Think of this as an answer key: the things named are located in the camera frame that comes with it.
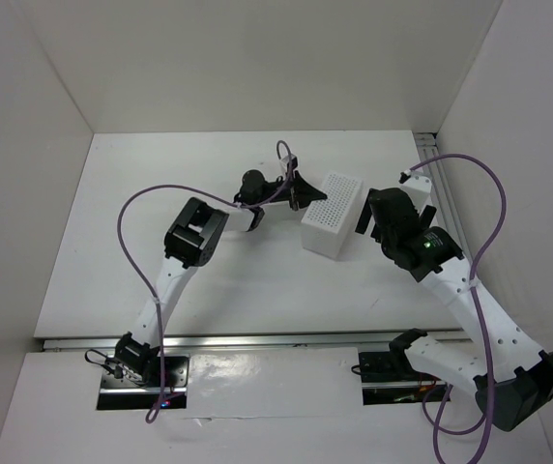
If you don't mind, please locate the aluminium front rail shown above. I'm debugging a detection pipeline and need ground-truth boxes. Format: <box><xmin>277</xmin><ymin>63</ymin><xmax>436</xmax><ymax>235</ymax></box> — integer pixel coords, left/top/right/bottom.
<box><xmin>44</xmin><ymin>331</ymin><xmax>403</xmax><ymax>352</ymax></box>

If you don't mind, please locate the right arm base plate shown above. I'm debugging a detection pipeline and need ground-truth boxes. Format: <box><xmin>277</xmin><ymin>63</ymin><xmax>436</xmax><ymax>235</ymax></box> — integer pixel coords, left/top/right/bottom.
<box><xmin>351</xmin><ymin>351</ymin><xmax>447</xmax><ymax>406</ymax></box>

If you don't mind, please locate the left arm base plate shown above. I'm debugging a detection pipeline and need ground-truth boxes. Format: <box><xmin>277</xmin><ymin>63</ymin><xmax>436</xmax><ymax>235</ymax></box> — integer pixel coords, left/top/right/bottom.
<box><xmin>84</xmin><ymin>349</ymin><xmax>190</xmax><ymax>411</ymax></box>

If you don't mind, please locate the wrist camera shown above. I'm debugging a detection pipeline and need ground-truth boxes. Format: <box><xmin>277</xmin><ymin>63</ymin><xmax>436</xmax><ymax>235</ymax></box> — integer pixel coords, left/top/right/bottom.
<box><xmin>399</xmin><ymin>171</ymin><xmax>432</xmax><ymax>214</ymax></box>
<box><xmin>278</xmin><ymin>154</ymin><xmax>298</xmax><ymax>177</ymax></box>

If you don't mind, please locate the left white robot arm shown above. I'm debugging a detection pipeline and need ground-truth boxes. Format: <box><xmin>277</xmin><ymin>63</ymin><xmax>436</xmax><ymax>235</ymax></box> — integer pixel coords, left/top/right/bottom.
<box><xmin>114</xmin><ymin>168</ymin><xmax>328</xmax><ymax>384</ymax></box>

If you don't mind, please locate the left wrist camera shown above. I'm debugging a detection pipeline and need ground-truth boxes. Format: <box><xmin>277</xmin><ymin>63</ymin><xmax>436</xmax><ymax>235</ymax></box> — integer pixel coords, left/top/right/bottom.
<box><xmin>278</xmin><ymin>154</ymin><xmax>298</xmax><ymax>177</ymax></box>

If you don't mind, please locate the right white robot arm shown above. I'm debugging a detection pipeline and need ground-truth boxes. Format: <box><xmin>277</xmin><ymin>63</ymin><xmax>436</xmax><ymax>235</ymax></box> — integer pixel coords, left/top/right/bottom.
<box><xmin>356</xmin><ymin>188</ymin><xmax>553</xmax><ymax>432</ymax></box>

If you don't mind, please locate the white perforated box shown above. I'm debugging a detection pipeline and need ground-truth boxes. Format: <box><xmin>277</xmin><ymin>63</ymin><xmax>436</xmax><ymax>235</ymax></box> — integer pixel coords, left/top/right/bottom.
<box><xmin>301</xmin><ymin>171</ymin><xmax>364</xmax><ymax>260</ymax></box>

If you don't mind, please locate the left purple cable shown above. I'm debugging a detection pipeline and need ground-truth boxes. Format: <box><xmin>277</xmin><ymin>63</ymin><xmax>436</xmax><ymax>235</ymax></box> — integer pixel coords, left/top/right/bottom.
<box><xmin>117</xmin><ymin>139</ymin><xmax>300</xmax><ymax>425</ymax></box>

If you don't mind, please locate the aluminium side rail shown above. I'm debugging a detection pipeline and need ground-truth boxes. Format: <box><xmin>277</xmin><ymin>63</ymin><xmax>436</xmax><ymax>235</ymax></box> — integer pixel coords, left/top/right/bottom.
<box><xmin>413</xmin><ymin>132</ymin><xmax>439</xmax><ymax>160</ymax></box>

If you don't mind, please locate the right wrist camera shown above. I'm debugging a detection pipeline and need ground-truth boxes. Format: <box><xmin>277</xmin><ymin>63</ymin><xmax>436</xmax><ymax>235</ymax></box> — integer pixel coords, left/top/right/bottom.
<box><xmin>399</xmin><ymin>171</ymin><xmax>432</xmax><ymax>214</ymax></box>

